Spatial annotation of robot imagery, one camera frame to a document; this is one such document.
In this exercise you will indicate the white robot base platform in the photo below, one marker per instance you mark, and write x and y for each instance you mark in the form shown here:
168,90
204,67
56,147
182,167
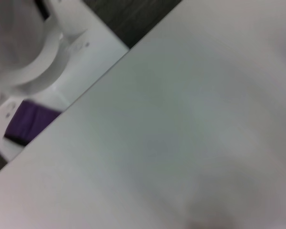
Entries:
85,55

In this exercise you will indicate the purple cloth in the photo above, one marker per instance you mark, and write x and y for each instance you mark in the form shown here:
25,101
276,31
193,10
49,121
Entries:
31,119

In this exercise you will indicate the white robot torso shell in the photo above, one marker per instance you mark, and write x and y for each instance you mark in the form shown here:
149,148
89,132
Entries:
16,43

